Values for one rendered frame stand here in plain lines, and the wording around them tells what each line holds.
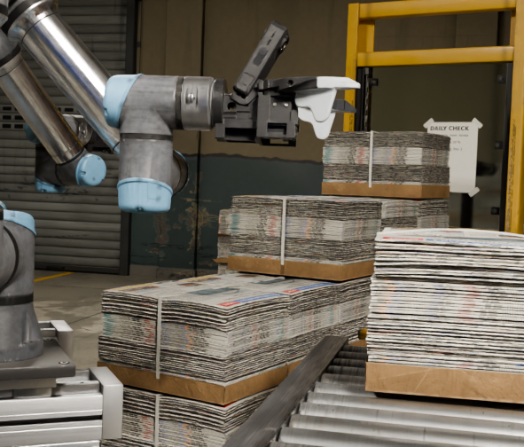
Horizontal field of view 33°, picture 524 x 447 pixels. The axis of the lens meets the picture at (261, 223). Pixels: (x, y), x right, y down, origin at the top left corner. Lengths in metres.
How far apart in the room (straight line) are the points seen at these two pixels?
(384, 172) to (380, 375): 1.78
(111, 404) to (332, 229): 1.15
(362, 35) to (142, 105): 2.63
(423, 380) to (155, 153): 0.51
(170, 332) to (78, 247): 7.81
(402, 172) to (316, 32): 6.27
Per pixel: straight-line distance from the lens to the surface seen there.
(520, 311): 1.31
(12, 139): 10.18
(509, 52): 3.49
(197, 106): 1.20
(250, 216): 2.57
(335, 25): 9.18
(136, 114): 1.22
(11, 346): 1.41
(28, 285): 1.43
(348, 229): 2.47
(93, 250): 9.76
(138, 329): 2.11
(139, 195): 1.21
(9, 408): 1.44
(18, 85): 1.97
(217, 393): 2.00
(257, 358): 2.09
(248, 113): 1.22
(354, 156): 3.08
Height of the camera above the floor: 1.12
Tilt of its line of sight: 3 degrees down
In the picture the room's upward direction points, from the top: 2 degrees clockwise
